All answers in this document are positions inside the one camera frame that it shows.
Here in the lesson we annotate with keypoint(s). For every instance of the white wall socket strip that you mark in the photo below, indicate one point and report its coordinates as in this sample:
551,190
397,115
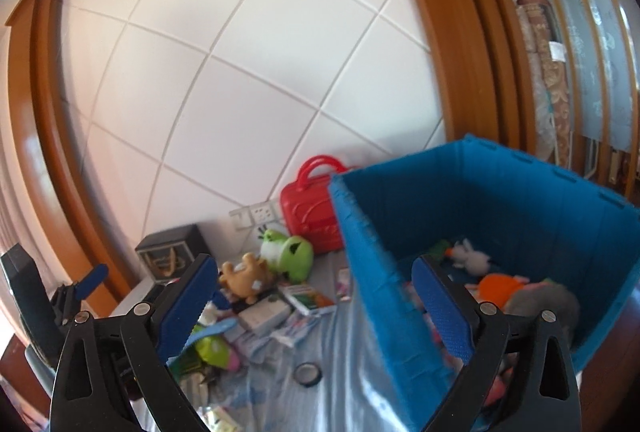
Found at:
264,213

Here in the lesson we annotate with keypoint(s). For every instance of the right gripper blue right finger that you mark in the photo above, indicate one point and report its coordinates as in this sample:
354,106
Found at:
542,394

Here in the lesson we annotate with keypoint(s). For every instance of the pink bird plush toy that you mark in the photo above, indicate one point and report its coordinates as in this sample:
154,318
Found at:
502,289

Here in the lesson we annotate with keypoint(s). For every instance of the grey fluffy plush toy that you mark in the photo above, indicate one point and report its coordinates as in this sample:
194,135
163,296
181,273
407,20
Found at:
533,299

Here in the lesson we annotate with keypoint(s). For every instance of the red plastic toy suitcase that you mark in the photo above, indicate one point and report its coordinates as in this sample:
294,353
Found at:
307,207

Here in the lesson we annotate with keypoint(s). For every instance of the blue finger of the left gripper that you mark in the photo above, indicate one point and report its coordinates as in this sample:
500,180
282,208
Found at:
87,286

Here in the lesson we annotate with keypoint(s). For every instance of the blue plastic storage crate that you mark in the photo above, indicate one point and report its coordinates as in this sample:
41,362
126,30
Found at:
533,219

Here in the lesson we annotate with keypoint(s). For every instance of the black framed box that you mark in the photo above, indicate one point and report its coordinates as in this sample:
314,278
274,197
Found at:
167,254

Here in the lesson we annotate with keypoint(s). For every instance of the wooden slatted glass partition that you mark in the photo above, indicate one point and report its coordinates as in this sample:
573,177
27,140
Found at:
601,38

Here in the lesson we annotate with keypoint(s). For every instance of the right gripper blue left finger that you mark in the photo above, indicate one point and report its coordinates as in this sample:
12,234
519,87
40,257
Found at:
102,358

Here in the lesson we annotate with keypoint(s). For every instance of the green frog plush toy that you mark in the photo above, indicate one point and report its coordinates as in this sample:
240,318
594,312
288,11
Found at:
288,256

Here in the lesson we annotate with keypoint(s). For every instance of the long flat white box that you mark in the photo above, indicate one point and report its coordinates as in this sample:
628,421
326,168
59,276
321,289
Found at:
262,317

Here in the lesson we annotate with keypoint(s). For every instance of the brown bear plush toy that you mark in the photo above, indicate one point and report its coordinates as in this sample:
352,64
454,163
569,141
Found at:
248,279

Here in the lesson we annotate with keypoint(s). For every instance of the black tape roll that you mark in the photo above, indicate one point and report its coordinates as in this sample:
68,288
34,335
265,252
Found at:
307,374

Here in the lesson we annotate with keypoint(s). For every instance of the white duck plush toy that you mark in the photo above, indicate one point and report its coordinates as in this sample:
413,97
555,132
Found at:
462,256

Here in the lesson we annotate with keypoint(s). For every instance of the lime green plastic bag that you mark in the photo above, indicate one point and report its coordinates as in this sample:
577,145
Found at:
214,351

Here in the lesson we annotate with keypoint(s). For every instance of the blue white sachet pack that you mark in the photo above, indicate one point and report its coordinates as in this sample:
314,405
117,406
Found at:
294,330

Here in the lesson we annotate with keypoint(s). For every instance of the blue curved plastic strip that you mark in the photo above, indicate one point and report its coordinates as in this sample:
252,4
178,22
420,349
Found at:
208,331

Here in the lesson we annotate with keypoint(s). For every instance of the green orange medicine box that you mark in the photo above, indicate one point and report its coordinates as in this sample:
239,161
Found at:
307,300

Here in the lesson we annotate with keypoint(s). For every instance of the rolled patterned carpet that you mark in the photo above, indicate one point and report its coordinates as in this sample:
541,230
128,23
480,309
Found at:
551,92

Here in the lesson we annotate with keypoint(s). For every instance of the light blue bed sheet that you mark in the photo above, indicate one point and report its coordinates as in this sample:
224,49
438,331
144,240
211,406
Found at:
354,394

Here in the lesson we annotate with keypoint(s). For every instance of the small pink sachet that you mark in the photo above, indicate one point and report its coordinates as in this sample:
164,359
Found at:
343,286

